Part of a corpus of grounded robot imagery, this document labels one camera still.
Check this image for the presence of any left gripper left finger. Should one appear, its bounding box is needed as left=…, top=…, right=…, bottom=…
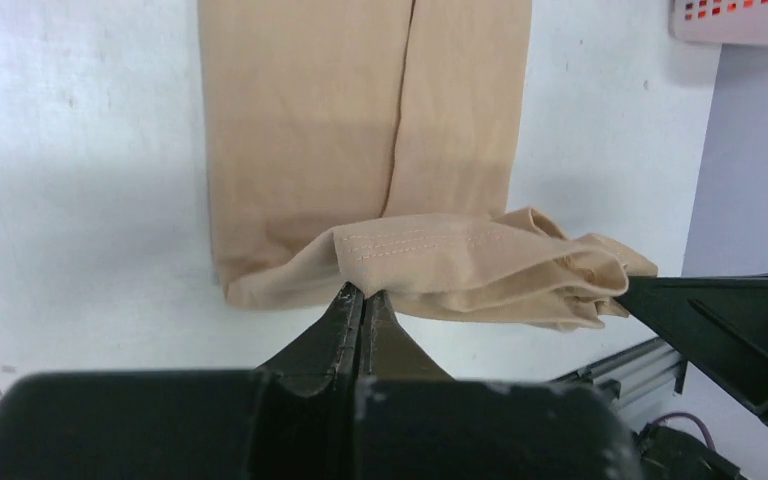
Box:
left=256, top=283, right=365, bottom=398

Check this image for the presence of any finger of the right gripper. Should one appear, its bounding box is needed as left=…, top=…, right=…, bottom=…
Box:
left=616, top=273, right=768, bottom=426

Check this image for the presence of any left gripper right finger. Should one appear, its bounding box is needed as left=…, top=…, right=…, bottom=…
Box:
left=359, top=291, right=454, bottom=381

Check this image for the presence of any tan t shirt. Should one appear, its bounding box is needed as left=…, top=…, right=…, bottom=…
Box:
left=198, top=1, right=658, bottom=330

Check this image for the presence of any white plastic laundry basket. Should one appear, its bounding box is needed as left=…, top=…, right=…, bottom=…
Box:
left=669, top=0, right=768, bottom=47

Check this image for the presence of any aluminium rail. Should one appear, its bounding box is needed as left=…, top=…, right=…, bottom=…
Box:
left=556, top=338, right=687, bottom=420

